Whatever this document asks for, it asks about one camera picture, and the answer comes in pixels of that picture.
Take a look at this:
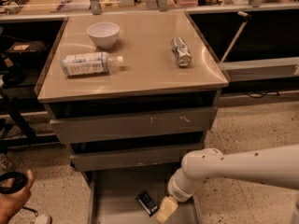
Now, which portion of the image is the black floor cable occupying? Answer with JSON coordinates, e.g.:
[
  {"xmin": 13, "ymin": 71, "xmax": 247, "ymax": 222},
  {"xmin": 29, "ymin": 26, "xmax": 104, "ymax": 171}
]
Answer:
[{"xmin": 243, "ymin": 90, "xmax": 280, "ymax": 99}]

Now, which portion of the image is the black stand leg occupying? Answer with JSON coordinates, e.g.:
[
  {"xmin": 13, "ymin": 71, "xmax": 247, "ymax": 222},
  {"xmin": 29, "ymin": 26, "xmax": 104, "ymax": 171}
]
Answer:
[{"xmin": 0, "ymin": 89, "xmax": 59, "ymax": 149}]

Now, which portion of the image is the silver drink can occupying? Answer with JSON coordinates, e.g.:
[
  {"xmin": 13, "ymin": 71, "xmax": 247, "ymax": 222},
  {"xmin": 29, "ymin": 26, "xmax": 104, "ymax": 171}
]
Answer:
[{"xmin": 171, "ymin": 36, "xmax": 192, "ymax": 67}]

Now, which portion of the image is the black bag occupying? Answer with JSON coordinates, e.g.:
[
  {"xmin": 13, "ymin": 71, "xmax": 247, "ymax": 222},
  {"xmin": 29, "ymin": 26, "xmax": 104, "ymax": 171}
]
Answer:
[{"xmin": 0, "ymin": 40, "xmax": 49, "ymax": 78}]

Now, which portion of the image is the middle grey drawer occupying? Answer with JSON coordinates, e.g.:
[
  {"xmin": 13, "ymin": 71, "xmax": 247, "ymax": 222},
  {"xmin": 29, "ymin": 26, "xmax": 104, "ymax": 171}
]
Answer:
[{"xmin": 70, "ymin": 143, "xmax": 204, "ymax": 172}]

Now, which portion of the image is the white ceramic bowl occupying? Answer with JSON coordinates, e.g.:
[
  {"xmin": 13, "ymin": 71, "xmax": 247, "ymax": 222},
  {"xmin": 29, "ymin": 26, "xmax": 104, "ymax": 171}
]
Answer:
[{"xmin": 87, "ymin": 22, "xmax": 120, "ymax": 49}]

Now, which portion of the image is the top grey drawer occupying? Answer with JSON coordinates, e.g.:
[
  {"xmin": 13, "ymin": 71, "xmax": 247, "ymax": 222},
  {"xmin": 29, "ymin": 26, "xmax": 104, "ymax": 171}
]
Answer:
[{"xmin": 50, "ymin": 106, "xmax": 218, "ymax": 144}]

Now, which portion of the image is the plastic water bottle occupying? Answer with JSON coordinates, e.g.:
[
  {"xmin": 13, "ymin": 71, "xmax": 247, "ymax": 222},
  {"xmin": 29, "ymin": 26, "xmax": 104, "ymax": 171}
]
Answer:
[{"xmin": 61, "ymin": 51, "xmax": 123, "ymax": 77}]

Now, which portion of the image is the white shoe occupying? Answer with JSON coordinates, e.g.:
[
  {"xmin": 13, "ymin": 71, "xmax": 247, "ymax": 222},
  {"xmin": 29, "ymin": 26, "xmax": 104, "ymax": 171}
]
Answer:
[{"xmin": 34, "ymin": 215, "xmax": 51, "ymax": 224}]

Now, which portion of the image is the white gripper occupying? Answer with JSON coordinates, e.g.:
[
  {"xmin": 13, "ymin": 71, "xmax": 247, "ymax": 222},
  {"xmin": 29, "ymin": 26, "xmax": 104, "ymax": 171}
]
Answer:
[{"xmin": 156, "ymin": 168, "xmax": 206, "ymax": 224}]

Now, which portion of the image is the person's hand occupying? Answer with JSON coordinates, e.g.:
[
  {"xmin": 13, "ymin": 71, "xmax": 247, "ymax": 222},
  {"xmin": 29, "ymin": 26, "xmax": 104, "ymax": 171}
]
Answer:
[{"xmin": 0, "ymin": 170, "xmax": 35, "ymax": 224}]

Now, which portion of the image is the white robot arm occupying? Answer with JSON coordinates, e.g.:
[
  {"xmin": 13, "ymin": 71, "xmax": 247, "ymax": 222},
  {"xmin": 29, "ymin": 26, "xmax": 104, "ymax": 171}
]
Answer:
[{"xmin": 156, "ymin": 145, "xmax": 299, "ymax": 224}]

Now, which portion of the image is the bottom grey open drawer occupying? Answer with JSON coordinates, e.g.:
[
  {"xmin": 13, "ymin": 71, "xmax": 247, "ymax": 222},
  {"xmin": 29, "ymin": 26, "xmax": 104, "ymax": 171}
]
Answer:
[{"xmin": 87, "ymin": 163, "xmax": 203, "ymax": 224}]

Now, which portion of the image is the grey drawer cabinet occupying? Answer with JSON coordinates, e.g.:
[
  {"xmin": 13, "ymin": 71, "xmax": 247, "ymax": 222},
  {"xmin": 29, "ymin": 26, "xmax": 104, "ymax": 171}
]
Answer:
[{"xmin": 35, "ymin": 10, "xmax": 232, "ymax": 224}]

